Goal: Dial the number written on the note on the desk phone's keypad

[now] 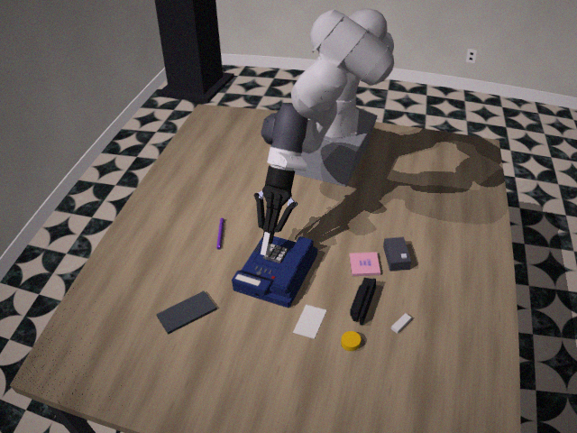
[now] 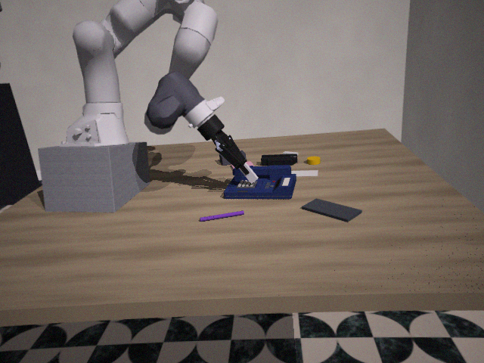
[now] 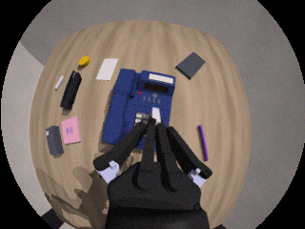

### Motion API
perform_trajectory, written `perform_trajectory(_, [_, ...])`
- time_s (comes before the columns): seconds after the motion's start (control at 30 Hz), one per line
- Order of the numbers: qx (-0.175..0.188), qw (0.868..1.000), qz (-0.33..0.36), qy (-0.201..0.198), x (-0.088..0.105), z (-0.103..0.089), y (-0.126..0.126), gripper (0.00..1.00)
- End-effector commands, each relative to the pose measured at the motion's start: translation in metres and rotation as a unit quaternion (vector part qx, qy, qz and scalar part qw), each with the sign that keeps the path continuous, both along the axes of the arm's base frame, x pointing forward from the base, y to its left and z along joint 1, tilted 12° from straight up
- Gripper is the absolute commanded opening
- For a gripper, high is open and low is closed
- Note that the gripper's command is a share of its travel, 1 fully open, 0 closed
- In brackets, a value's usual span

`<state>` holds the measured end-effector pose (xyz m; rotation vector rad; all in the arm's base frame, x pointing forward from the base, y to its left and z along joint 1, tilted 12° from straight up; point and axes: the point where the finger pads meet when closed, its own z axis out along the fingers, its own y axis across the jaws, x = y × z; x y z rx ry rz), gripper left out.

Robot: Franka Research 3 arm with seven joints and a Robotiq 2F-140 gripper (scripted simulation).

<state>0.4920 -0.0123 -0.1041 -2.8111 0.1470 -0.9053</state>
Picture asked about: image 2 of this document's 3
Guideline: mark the purple thin rod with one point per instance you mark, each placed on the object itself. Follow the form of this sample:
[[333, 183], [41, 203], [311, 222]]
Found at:
[[221, 216]]

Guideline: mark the yellow short cylinder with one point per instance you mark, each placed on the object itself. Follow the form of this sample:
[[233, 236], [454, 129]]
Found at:
[[313, 160]]

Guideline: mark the dark blue telephone handset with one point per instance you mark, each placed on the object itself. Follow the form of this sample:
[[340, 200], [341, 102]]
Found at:
[[278, 170]]

